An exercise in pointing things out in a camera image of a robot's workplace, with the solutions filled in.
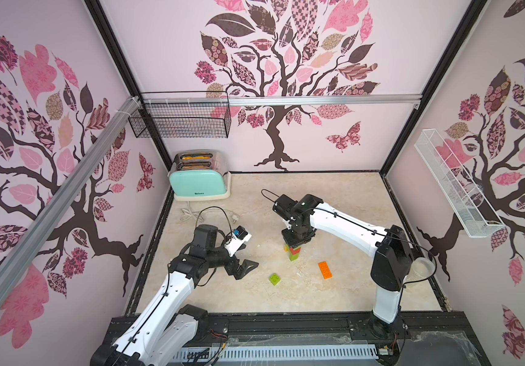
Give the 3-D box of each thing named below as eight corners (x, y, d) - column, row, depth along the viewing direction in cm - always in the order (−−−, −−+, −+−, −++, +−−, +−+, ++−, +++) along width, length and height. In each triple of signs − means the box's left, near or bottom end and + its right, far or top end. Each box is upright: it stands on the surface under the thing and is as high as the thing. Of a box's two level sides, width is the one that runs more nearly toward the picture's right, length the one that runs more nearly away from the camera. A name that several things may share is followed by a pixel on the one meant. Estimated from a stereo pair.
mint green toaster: (179, 202, 112) (165, 175, 97) (187, 178, 123) (175, 150, 108) (228, 202, 112) (222, 174, 97) (232, 177, 123) (227, 149, 108)
